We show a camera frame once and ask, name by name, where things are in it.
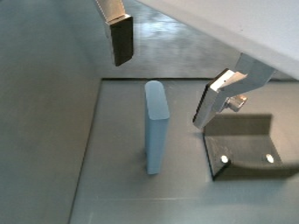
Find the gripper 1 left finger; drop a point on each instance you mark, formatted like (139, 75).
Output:
(119, 28)

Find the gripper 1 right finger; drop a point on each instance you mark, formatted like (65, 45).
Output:
(223, 92)

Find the light blue square-circle object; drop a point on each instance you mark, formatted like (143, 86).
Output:
(155, 125)

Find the black regrasp fixture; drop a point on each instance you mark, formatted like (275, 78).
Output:
(240, 149)

